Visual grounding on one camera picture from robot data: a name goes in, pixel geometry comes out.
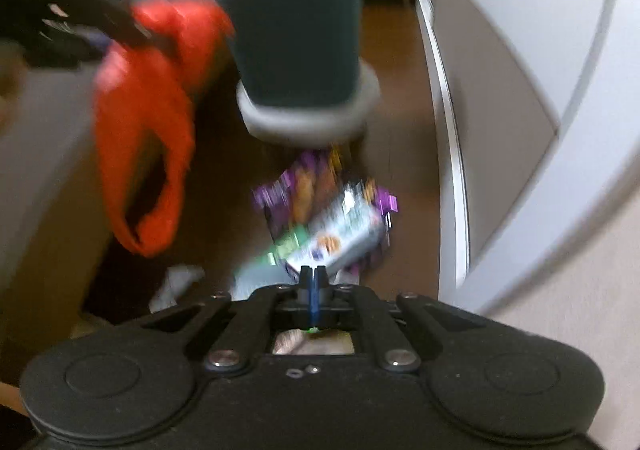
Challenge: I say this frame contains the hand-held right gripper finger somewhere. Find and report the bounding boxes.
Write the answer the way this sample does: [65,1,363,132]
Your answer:
[314,266,495,374]
[119,266,315,375]

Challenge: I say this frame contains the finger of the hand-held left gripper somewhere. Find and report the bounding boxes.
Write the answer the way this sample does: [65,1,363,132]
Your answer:
[82,0,153,48]

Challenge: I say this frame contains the red plastic bag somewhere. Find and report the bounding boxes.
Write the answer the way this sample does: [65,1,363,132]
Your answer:
[92,0,236,258]

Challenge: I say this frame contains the green cylindrical can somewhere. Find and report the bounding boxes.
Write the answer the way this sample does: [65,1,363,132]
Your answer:
[235,223,313,281]

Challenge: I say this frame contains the white purple cookie box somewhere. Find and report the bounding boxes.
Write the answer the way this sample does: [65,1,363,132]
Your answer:
[282,185,388,281]

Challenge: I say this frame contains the purple snack bag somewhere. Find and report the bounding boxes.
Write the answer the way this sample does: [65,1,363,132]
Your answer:
[252,147,401,276]

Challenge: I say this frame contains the white crumpled paper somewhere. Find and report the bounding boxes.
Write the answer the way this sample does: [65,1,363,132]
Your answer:
[149,264,207,312]

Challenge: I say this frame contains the dark teal cylinder grey base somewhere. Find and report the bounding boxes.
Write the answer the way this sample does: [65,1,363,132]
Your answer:
[202,0,382,143]

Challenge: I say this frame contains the white wardrobe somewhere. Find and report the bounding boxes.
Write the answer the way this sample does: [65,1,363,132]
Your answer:
[412,0,640,326]

